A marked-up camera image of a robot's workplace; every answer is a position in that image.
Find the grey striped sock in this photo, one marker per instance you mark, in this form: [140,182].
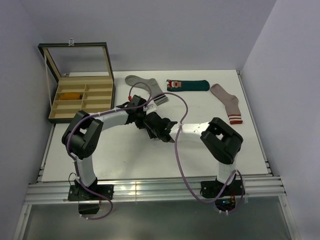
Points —
[149,85]

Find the aluminium rail frame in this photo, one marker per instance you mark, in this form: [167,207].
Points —
[155,189]

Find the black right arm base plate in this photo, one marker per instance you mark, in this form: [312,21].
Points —
[211,188]

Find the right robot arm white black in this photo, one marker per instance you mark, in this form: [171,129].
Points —
[221,140]

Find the dark green reindeer sock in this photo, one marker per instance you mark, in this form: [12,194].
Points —
[187,85]

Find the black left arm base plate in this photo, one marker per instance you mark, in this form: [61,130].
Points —
[78,193]

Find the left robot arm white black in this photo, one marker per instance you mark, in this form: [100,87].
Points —
[83,133]

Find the taupe sock red cuff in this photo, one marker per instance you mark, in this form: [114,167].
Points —
[230,102]

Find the black compartment box beige lining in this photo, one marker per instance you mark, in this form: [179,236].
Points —
[79,67]

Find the mustard yellow sock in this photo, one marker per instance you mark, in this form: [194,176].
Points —
[70,96]

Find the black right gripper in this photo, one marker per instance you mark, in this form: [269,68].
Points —
[151,134]

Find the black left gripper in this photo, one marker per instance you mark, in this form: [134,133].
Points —
[140,125]

